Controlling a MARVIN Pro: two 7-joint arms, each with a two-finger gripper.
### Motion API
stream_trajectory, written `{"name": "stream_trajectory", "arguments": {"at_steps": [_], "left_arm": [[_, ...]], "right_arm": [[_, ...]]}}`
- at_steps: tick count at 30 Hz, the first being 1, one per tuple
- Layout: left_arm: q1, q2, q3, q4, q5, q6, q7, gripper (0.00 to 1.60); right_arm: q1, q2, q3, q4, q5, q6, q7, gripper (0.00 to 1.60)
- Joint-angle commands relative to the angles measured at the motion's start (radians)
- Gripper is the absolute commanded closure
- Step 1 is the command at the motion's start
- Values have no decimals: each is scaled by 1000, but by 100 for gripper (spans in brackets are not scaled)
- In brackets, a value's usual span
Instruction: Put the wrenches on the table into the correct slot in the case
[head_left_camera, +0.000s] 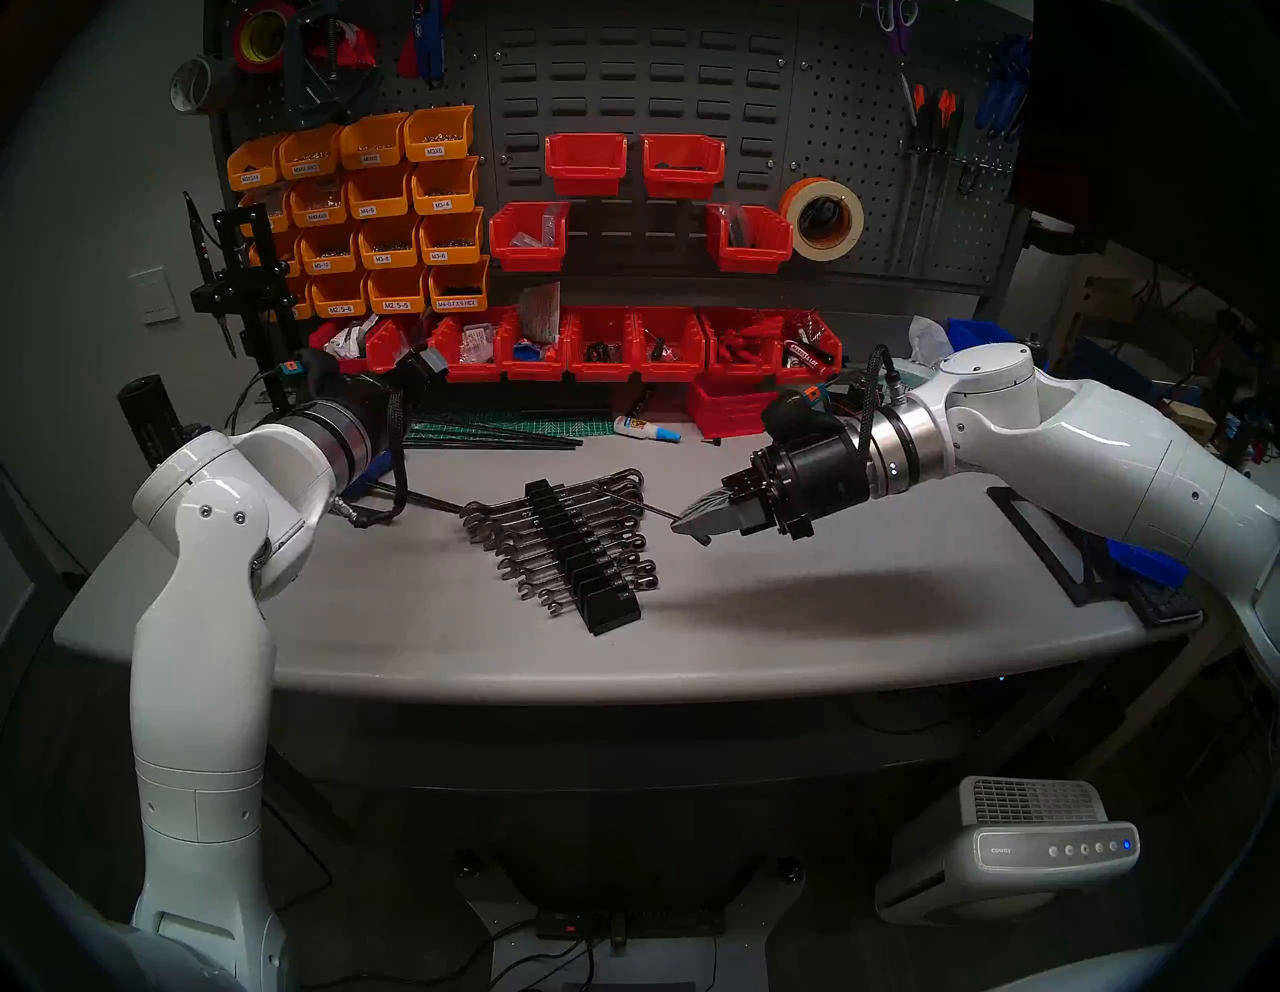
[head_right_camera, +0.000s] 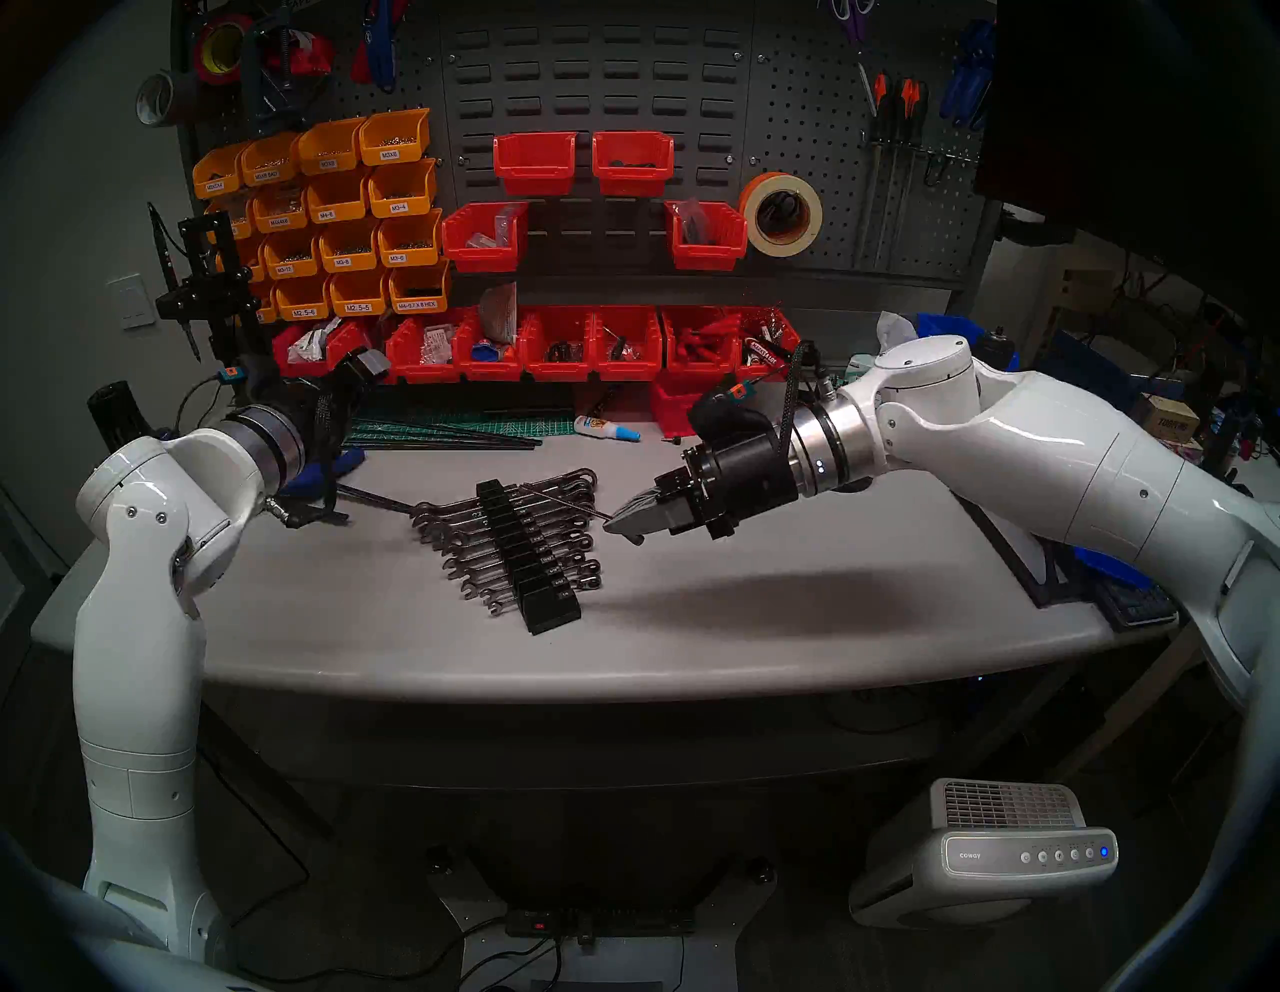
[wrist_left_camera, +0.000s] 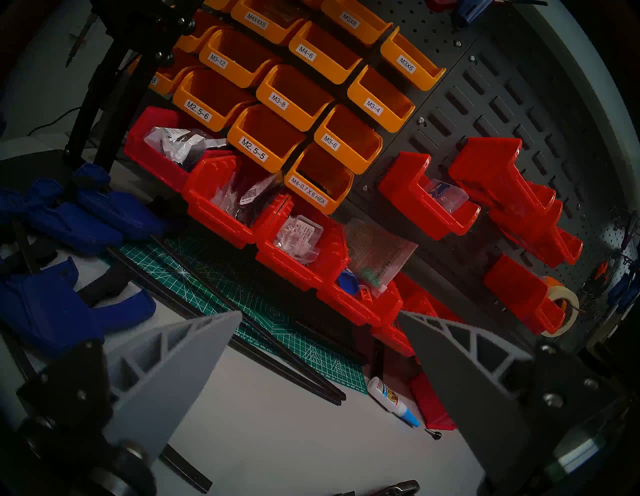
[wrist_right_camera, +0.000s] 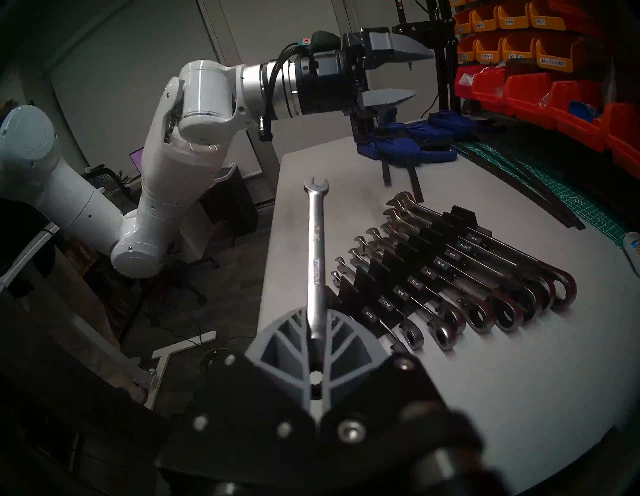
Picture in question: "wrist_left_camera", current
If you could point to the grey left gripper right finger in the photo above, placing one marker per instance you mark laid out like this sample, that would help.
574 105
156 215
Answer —
470 380

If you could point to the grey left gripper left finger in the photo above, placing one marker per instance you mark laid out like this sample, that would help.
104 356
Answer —
165 370

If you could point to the red stacking parts bin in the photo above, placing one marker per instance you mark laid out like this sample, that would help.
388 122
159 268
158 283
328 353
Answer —
285 270
210 220
145 155
350 310
395 340
432 405

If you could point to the small black screw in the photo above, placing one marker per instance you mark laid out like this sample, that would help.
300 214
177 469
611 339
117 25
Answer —
434 434

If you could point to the long black rod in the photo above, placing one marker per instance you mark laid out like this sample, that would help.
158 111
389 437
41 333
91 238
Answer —
200 315
240 305

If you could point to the white glue bottle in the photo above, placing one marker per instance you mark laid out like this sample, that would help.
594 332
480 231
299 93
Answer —
385 395

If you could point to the black steel clamp bar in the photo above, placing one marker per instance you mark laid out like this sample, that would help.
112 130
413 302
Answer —
185 467

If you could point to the cream masking tape roll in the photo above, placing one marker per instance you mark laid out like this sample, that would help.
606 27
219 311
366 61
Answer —
570 305

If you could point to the largest chrome ratchet wrench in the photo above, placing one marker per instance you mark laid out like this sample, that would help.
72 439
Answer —
400 487

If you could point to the green cutting mat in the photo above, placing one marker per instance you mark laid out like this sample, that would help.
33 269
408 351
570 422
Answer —
280 310

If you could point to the large blue trigger clamp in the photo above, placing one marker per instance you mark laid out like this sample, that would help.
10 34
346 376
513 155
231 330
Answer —
45 310

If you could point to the blue plastic cap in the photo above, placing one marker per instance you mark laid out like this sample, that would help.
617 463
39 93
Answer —
348 282

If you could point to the bagged user manual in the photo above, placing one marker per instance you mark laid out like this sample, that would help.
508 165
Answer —
380 250

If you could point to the blue bar clamp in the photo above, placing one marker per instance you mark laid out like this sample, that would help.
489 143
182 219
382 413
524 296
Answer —
60 225
120 210

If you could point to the orange black screwdriver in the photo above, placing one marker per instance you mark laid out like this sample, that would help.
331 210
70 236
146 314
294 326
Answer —
601 270

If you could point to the clear plastic parts bag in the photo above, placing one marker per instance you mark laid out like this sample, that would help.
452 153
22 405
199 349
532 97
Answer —
447 195

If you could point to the clear bag of screws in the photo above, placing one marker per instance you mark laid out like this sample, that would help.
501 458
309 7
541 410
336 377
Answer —
300 237

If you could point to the dark antistatic bag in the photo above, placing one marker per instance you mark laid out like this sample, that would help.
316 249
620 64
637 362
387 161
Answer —
250 200

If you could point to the white plastic bag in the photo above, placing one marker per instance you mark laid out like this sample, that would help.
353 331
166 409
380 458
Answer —
175 142

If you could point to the yellow bin labelled M2.5-5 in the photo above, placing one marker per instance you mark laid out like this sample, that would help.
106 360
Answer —
267 135

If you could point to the yellow bin labelled M3-6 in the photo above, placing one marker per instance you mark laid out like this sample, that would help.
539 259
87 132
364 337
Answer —
350 137

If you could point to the yellow bin labelled M2.5-6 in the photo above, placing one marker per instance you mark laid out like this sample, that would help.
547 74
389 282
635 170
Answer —
215 97

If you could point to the yellow plastic parts bin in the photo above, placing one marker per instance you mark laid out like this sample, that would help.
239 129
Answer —
220 5
175 75
357 20
200 30
415 60

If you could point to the yellow bin labelled M3-4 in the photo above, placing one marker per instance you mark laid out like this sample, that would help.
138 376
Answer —
382 97

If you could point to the yellow bin labelled M3-8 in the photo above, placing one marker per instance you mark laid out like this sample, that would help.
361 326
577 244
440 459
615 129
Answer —
295 95

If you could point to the yellow bin labelled M3-12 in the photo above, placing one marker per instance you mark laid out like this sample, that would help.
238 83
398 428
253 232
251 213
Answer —
240 55

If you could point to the black soldering pen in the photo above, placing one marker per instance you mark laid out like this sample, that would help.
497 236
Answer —
80 42

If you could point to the dark pegboard behind yellow bins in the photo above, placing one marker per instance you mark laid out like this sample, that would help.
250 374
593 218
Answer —
450 30

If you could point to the yellow bin labelled M4-6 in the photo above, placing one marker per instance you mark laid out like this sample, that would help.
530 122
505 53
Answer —
327 50

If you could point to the yellow bin labelled M4X4X6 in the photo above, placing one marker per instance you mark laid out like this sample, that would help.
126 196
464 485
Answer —
272 17

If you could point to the blue red utility knife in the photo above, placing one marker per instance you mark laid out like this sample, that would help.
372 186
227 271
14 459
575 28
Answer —
470 10

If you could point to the grey louvred wall panel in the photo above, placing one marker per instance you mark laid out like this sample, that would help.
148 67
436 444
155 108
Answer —
525 110

